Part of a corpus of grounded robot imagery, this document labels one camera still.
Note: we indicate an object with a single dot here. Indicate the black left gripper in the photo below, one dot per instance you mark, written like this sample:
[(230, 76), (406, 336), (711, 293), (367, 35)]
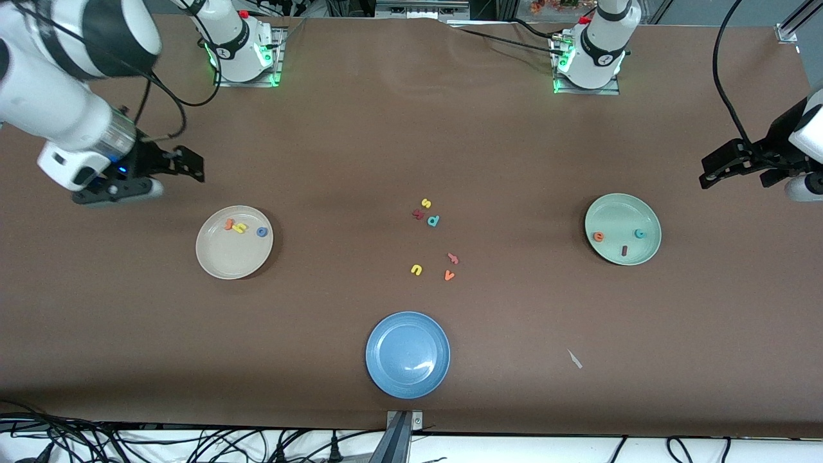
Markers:
[(773, 149)]

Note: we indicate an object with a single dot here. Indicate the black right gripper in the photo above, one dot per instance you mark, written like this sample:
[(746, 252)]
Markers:
[(148, 160)]

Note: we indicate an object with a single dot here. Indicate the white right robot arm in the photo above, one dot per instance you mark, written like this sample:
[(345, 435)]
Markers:
[(51, 109)]

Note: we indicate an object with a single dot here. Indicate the beige plate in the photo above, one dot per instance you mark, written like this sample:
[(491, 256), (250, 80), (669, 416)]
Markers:
[(235, 257)]

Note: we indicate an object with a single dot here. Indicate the green plate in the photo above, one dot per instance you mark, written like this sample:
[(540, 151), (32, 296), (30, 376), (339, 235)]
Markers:
[(617, 215)]

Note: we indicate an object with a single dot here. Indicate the brown table cover sheet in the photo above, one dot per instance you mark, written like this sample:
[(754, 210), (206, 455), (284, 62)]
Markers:
[(128, 321)]

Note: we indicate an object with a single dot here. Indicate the small grey paper scrap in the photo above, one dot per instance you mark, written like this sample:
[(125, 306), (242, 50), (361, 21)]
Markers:
[(574, 359)]

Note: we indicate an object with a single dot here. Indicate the silver power strip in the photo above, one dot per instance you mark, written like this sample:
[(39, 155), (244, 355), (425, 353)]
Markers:
[(421, 9)]

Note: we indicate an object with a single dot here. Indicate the blue plate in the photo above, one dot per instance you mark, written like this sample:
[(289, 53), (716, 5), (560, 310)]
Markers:
[(408, 354)]

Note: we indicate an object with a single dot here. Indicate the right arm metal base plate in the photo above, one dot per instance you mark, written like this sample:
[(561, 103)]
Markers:
[(278, 64)]

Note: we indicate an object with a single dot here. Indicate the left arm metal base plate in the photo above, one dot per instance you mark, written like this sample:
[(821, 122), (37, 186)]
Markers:
[(604, 91)]

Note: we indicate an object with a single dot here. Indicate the aluminium frame profile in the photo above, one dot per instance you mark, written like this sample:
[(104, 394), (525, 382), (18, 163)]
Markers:
[(787, 31)]

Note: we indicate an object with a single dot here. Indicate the silver metal bracket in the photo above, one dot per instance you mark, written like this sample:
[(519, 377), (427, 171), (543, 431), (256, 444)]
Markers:
[(418, 421)]

